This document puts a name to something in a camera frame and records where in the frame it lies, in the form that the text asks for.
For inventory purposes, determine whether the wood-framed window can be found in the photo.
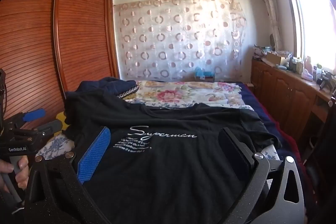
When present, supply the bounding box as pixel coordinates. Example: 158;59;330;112
278;0;336;75

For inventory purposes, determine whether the cardboard box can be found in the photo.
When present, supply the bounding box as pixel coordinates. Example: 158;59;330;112
266;51;288;65

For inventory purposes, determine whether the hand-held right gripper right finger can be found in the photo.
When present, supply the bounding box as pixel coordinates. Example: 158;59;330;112
218;127;307;224

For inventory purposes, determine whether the blue floral bedsheet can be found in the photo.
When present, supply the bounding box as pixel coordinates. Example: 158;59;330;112
35;103;282;161

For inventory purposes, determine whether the stack of folded blankets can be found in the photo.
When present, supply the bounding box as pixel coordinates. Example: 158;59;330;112
115;85;139;102

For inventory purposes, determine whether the wooden headboard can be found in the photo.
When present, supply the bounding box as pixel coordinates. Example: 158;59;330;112
0;0;120;135

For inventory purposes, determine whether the pink plush toy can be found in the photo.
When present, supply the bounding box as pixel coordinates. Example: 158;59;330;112
302;56;315;81

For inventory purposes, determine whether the person's left hand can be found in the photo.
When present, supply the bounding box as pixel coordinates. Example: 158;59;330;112
0;154;30;194

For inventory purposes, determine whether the small black object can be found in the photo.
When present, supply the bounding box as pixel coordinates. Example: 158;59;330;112
319;70;334;90

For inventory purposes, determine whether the navy blue blanket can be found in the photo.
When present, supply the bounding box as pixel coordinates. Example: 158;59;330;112
236;82;284;140

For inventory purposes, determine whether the pile of packets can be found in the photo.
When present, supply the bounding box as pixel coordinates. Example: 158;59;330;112
252;46;273;60

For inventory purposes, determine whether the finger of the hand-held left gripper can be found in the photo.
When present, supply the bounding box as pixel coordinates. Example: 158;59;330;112
8;108;46;123
33;119;63;136

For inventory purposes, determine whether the blue storage box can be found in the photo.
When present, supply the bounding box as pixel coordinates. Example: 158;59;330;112
194;67;216;82

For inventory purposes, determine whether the sheer curtain with circles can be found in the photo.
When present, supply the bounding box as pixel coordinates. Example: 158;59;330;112
113;0;248;83

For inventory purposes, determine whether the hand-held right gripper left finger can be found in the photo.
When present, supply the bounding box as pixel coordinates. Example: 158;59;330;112
24;126;116;224

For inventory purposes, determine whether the navy blue folded cloth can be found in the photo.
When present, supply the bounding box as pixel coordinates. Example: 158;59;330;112
79;77;137;98

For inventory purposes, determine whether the white lace window curtain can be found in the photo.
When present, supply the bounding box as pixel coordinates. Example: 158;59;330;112
256;0;284;51

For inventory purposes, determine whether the black printed t-shirt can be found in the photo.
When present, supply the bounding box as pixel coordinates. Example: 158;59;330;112
63;89;282;224

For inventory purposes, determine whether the long wooden cabinet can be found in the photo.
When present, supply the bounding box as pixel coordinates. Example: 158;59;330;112
251;59;334;146

